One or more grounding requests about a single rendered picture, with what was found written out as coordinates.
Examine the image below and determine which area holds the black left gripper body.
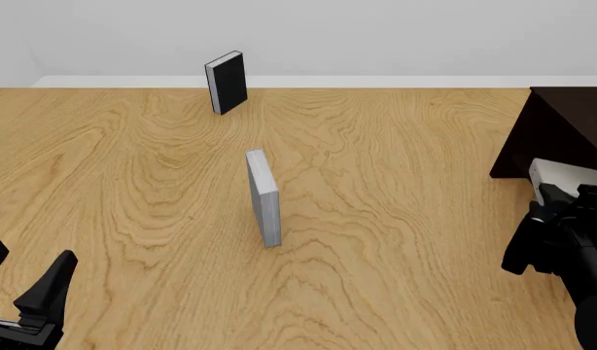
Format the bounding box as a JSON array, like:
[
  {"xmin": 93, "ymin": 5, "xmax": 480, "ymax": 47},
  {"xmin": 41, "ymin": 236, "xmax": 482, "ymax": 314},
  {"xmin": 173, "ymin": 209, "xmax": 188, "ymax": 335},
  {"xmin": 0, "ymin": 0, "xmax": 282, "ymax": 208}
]
[{"xmin": 0, "ymin": 315, "xmax": 65, "ymax": 350}]

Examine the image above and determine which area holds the grey hardcover book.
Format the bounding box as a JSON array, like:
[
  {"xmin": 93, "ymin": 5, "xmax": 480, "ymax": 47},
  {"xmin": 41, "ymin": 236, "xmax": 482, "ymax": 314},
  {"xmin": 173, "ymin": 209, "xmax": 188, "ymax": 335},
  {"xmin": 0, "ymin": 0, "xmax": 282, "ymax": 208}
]
[{"xmin": 244, "ymin": 148, "xmax": 284, "ymax": 250}]

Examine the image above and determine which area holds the dark brown wooden cabinet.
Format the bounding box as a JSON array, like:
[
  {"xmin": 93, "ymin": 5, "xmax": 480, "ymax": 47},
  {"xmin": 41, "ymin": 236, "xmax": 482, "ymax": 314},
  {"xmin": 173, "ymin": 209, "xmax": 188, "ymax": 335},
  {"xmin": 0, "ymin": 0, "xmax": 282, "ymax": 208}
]
[{"xmin": 488, "ymin": 86, "xmax": 597, "ymax": 181}]

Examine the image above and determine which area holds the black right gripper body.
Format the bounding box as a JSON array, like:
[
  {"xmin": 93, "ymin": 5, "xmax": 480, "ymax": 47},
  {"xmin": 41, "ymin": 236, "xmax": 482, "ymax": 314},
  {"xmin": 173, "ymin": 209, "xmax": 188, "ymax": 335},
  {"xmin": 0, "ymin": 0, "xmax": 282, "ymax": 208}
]
[{"xmin": 501, "ymin": 202, "xmax": 576, "ymax": 277}]

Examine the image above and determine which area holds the black hardcover book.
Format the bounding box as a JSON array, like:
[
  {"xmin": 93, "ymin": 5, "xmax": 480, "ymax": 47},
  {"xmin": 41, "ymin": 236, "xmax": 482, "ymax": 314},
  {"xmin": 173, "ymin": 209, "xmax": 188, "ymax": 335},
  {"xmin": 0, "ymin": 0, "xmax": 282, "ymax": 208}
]
[{"xmin": 203, "ymin": 50, "xmax": 249, "ymax": 117}]

